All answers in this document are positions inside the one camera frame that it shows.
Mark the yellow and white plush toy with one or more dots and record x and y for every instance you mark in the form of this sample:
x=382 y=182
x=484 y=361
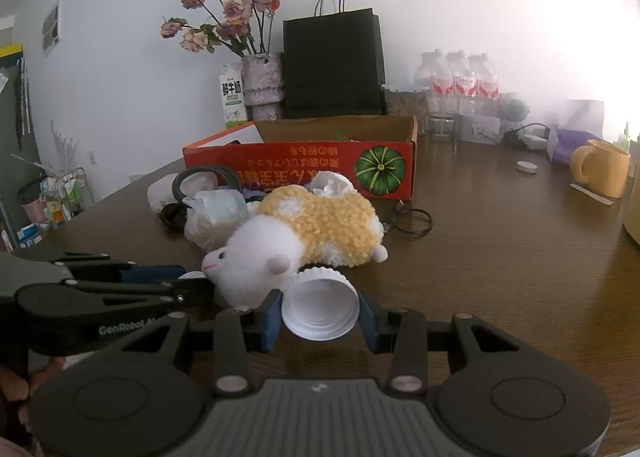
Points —
x=320 y=227

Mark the yellow mug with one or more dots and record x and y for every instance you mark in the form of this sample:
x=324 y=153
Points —
x=607 y=169

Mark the wooden desktop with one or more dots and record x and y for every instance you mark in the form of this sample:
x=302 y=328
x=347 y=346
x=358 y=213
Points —
x=500 y=262

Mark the white paper strip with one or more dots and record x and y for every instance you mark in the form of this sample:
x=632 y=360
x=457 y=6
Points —
x=592 y=193

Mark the white and purple tissue box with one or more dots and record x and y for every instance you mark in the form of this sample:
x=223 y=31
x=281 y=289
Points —
x=575 y=137

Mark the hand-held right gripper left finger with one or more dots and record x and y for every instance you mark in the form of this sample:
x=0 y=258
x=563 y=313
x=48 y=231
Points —
x=270 y=323

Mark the white plastic wrap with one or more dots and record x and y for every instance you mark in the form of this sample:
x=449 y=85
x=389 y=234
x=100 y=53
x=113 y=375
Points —
x=332 y=183

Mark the white and green milk carton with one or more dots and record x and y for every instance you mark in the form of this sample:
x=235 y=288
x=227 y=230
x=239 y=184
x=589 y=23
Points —
x=232 y=97

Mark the grey wall panel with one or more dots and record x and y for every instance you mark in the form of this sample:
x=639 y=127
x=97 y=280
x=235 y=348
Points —
x=51 y=29

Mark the white plastic bag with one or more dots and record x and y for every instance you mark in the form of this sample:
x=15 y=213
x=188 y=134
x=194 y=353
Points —
x=215 y=212
x=160 y=192

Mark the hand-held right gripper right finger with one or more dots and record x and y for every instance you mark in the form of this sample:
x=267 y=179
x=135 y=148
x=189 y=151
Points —
x=368 y=327

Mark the white printed gift box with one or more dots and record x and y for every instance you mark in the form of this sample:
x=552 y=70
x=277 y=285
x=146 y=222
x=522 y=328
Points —
x=480 y=129

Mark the black paper bag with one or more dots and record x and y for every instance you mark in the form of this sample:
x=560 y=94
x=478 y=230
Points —
x=330 y=67

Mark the grey round desk fan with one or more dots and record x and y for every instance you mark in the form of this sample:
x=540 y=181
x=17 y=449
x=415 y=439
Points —
x=512 y=107

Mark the clear drinking glass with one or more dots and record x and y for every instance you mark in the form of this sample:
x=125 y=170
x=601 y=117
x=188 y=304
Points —
x=442 y=129

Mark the small white round case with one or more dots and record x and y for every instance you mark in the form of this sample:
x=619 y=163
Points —
x=526 y=166

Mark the clear oat container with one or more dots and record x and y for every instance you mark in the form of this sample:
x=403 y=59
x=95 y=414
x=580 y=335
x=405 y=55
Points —
x=406 y=104

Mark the purple mottled vase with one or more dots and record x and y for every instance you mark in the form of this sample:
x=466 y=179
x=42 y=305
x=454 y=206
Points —
x=260 y=82

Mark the pack of water bottles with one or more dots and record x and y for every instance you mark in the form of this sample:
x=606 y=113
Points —
x=465 y=84

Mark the orange cardboard box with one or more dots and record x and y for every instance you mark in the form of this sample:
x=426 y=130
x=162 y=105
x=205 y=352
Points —
x=300 y=167

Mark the small green bottle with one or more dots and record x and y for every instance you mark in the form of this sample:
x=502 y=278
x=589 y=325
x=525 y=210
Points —
x=624 y=139

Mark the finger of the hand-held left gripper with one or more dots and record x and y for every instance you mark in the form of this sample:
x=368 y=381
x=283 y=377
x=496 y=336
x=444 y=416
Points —
x=150 y=273
x=196 y=293

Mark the person's left hand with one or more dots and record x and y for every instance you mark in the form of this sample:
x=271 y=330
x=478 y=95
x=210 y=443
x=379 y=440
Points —
x=12 y=384

